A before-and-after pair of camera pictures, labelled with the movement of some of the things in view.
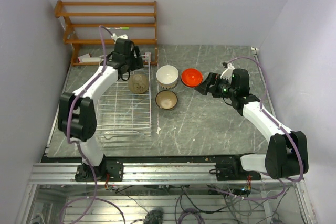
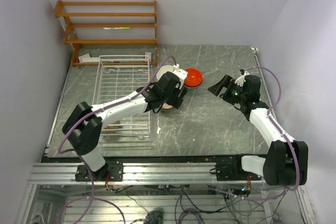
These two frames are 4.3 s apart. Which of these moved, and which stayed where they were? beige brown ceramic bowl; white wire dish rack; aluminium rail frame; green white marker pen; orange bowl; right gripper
Moved: right gripper; beige brown ceramic bowl
Stayed: white wire dish rack; orange bowl; green white marker pen; aluminium rail frame
